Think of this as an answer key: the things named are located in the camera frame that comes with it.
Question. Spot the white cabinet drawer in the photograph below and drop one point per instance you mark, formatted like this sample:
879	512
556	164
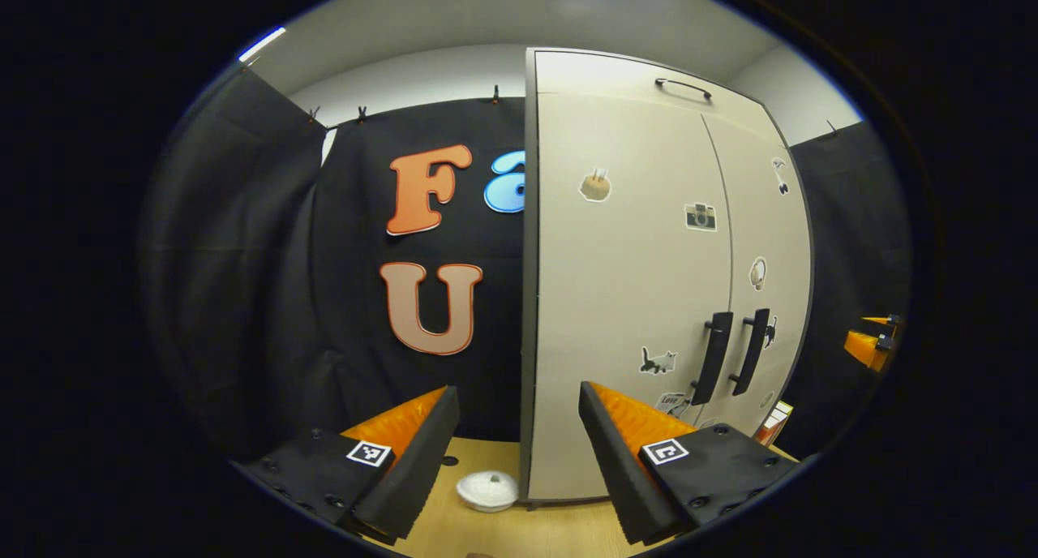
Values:
600	71

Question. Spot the orange and white box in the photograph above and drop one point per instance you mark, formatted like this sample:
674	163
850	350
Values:
774	422

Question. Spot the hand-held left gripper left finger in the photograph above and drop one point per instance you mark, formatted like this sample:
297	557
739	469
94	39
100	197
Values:
413	461

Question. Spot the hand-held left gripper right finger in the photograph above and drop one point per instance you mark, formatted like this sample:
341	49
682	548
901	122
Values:
616	469

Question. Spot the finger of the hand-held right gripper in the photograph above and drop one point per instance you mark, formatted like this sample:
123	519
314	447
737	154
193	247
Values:
880	320
864	349

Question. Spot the white shoe cabinet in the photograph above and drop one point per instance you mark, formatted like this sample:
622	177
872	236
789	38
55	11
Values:
529	298

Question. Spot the white round bowl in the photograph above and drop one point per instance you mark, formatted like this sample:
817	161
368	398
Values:
486	491

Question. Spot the ceiling strip light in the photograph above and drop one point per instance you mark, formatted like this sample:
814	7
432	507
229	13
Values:
261	45

